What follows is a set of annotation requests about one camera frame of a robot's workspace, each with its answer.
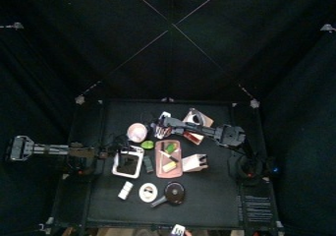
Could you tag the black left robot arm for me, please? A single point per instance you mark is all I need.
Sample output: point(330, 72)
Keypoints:
point(48, 148)

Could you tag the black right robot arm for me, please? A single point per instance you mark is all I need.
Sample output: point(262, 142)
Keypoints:
point(226, 135)

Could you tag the white square pot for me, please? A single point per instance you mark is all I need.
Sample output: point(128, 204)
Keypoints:
point(128, 164)

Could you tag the green toy apple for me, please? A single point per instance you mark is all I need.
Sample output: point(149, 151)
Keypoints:
point(146, 145)

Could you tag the red white striped box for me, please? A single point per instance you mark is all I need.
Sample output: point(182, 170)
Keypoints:
point(162, 116)

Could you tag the green toy vegetable piece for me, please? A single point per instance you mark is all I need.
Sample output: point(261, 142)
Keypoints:
point(170, 147)

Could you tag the pink round plate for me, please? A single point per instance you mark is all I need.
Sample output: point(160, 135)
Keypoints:
point(136, 132)

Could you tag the brown wooden toy box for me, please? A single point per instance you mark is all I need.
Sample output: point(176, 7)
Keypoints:
point(197, 124)

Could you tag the dark grey rectangular block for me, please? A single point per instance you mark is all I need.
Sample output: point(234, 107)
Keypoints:
point(148, 164)

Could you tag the yellow toy cheese block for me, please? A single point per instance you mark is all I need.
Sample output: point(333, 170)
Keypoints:
point(169, 166)

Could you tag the pink cutting board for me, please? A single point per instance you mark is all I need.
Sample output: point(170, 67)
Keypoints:
point(168, 167)

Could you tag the small white box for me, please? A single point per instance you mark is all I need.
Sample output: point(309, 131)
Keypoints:
point(125, 190)

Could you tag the light wooden knife block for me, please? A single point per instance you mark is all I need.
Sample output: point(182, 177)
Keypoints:
point(193, 163)

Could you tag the white round cup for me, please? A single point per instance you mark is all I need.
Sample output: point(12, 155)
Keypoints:
point(148, 192)

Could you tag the dark toy frying pan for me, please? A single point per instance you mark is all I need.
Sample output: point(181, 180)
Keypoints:
point(173, 193)

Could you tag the white printed card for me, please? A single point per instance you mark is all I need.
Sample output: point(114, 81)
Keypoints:
point(177, 229)

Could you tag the metal frame corner bracket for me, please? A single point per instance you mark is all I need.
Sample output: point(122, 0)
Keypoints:
point(254, 103)
point(16, 26)
point(326, 27)
point(78, 99)

